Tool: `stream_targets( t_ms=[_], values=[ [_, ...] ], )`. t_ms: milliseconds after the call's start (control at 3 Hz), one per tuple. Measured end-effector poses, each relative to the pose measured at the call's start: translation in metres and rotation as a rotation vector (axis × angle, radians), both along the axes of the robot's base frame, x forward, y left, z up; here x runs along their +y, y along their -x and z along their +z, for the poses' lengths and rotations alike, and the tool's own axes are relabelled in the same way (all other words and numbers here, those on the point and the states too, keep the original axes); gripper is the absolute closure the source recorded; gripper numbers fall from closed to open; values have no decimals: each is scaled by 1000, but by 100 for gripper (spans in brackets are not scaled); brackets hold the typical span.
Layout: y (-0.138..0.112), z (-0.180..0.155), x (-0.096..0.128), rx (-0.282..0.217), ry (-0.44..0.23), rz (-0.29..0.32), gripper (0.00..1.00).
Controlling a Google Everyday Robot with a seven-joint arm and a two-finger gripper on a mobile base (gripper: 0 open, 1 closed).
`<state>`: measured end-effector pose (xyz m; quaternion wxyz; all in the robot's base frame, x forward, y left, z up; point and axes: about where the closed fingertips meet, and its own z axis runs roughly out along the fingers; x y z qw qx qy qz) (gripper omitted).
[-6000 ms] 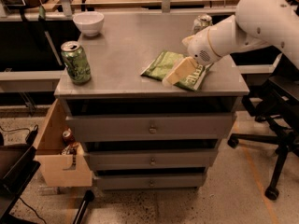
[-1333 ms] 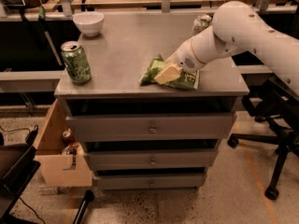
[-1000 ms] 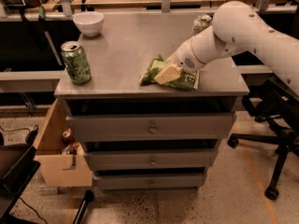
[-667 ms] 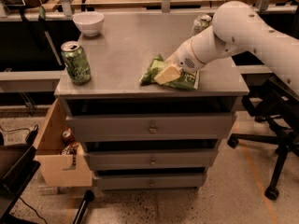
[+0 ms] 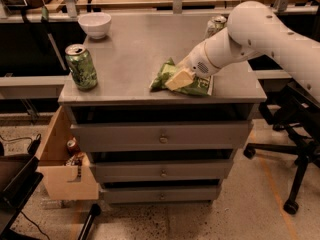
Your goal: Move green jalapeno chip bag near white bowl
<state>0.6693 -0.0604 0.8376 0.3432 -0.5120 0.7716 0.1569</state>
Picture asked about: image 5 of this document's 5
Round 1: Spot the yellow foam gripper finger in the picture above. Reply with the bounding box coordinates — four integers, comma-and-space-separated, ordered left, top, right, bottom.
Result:
165, 68, 195, 90
177, 56, 190, 68

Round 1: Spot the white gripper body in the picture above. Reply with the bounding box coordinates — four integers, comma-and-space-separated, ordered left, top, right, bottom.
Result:
186, 42, 220, 78

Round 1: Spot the green jalapeno chip bag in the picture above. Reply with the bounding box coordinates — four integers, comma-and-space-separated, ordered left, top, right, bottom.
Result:
150, 58, 213, 96

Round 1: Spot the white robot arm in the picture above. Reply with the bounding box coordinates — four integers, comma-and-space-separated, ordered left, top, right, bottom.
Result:
165, 1, 320, 101

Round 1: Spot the white bowl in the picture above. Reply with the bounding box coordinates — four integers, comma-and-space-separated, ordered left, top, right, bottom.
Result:
78, 12, 112, 39

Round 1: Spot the white and green soda can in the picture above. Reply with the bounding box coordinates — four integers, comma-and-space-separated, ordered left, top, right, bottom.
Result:
204, 15, 227, 39

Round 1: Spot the grey drawer cabinet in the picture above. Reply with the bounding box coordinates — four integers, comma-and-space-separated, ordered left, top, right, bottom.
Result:
59, 13, 266, 204

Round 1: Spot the black office chair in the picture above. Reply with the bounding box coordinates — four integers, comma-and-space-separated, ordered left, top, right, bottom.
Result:
243, 81, 320, 215

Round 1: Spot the red can in box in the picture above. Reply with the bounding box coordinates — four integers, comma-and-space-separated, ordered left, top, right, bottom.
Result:
66, 139, 80, 155

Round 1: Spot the wooden box with items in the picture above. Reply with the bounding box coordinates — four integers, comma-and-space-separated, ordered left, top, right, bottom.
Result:
36, 107, 99, 200

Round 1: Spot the black power adapter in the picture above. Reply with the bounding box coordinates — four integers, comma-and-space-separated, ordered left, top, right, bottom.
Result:
27, 134, 41, 155

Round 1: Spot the black stand on left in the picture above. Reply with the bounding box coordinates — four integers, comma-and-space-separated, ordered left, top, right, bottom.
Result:
0, 155, 43, 240

